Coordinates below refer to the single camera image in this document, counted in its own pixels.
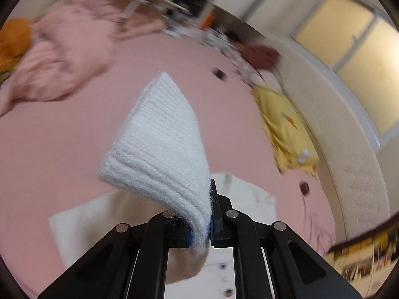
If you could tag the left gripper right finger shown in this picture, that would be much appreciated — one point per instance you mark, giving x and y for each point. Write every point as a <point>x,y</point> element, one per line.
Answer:
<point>272,261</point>

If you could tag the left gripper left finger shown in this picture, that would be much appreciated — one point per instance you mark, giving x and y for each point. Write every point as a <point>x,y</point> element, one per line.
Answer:
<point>128,262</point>

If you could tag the small brown round object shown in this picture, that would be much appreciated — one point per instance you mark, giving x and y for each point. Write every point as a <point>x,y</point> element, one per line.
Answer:
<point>305,189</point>

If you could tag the yellow cartoon pillow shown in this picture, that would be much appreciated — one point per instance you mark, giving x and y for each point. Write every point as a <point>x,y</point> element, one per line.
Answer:
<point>292,145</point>

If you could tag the cream padded headboard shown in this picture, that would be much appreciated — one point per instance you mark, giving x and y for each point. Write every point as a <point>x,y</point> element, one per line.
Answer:
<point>352,177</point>

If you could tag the pink bed sheet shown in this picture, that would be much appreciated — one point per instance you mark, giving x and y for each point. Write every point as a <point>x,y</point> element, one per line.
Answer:
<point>51,152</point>

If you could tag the small black box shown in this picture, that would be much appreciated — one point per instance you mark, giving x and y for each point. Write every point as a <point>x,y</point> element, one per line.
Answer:
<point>219,74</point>

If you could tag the dark red garment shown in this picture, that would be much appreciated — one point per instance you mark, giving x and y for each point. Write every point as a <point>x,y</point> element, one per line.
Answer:
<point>260,57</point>

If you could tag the pink crumpled duvet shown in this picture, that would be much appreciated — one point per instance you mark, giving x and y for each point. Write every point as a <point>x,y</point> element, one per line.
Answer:
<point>73,42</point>

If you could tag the orange plush pillow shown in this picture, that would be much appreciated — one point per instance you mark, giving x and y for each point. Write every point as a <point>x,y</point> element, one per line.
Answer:
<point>16,38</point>

